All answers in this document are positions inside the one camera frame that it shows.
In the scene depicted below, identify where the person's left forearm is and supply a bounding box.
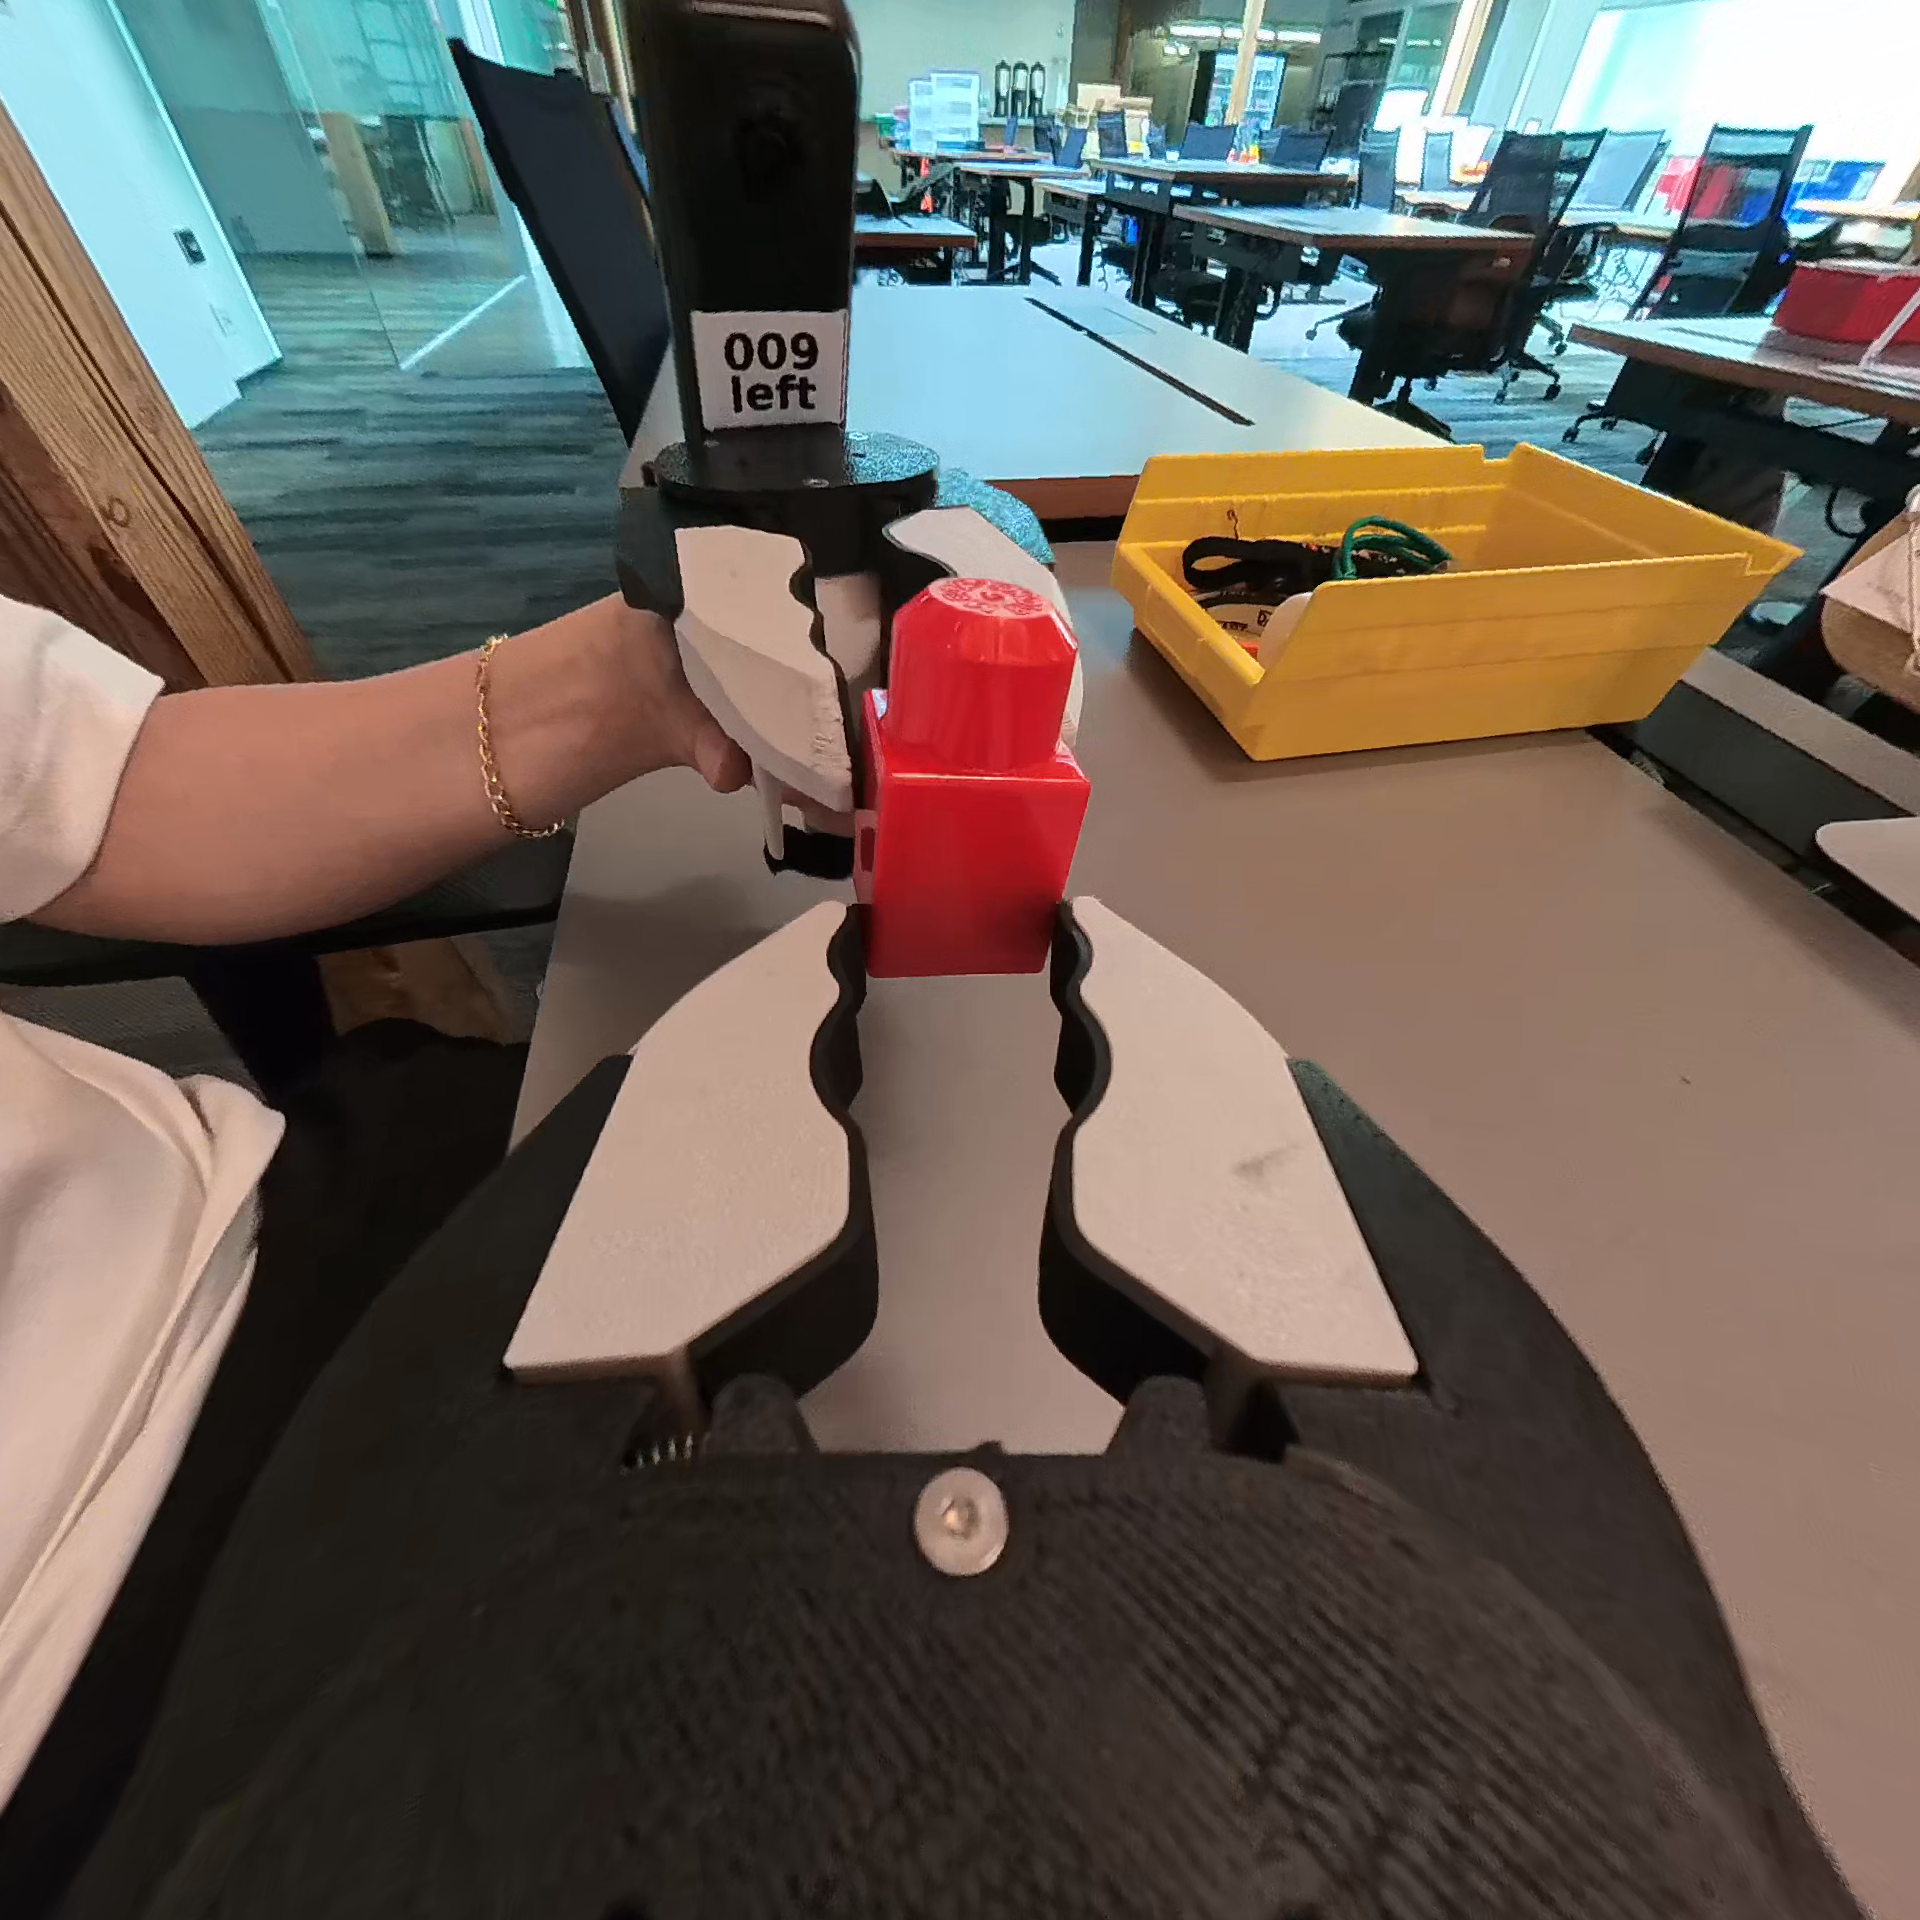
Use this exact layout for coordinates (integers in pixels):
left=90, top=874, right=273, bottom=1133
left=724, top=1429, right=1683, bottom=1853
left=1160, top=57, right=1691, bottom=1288
left=30, top=616, right=602, bottom=947

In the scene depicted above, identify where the red plastic block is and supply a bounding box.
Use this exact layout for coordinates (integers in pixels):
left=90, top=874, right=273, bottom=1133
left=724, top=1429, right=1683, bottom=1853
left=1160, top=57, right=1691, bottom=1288
left=855, top=576, right=1093, bottom=984

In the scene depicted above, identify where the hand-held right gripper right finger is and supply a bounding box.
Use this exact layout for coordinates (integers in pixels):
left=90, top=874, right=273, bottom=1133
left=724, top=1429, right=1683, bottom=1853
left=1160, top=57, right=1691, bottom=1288
left=1041, top=893, right=1421, bottom=1405

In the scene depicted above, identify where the black remote control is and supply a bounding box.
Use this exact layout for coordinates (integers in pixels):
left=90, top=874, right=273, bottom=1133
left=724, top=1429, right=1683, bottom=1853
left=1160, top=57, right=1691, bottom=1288
left=1179, top=532, right=1337, bottom=601

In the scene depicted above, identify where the wood-edged work table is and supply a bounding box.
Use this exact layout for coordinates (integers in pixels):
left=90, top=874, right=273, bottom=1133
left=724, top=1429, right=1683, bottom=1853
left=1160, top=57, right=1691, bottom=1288
left=630, top=279, right=1441, bottom=527

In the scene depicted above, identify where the red plastic bin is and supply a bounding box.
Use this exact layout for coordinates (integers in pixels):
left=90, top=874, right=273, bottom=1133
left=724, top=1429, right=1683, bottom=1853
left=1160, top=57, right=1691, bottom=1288
left=1769, top=255, right=1920, bottom=361

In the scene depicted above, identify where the person's left hand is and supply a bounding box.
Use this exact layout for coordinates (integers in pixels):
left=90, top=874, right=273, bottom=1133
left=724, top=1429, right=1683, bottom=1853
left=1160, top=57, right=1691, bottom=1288
left=570, top=586, right=757, bottom=811

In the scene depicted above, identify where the gold chain bracelet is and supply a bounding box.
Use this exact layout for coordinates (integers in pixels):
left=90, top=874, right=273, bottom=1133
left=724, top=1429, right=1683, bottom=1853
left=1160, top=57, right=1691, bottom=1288
left=468, top=630, right=571, bottom=847

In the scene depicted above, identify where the green ethernet cable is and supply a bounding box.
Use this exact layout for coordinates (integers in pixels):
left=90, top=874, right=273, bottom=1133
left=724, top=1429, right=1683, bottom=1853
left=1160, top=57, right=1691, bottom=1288
left=1320, top=516, right=1464, bottom=587

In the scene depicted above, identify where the yellow plastic bin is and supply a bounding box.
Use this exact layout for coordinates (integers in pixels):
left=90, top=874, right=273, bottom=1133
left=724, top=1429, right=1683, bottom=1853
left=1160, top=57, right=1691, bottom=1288
left=1114, top=443, right=1801, bottom=763

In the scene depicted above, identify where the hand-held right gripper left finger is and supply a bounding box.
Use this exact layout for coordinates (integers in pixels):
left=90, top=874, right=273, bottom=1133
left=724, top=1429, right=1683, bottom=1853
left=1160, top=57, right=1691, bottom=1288
left=504, top=893, right=877, bottom=1397

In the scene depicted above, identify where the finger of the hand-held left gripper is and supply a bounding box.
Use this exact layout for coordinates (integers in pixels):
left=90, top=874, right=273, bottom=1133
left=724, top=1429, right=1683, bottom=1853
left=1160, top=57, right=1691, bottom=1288
left=665, top=516, right=893, bottom=887
left=880, top=501, right=1074, bottom=647

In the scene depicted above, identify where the black office chair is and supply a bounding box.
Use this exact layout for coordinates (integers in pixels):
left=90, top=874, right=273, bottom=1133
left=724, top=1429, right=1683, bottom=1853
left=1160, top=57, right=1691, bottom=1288
left=444, top=36, right=678, bottom=451
left=1335, top=136, right=1591, bottom=407
left=1636, top=119, right=1818, bottom=317

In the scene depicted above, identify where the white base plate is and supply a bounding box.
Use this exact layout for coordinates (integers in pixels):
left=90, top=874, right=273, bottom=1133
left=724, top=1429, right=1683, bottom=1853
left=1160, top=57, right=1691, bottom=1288
left=1809, top=810, right=1920, bottom=925

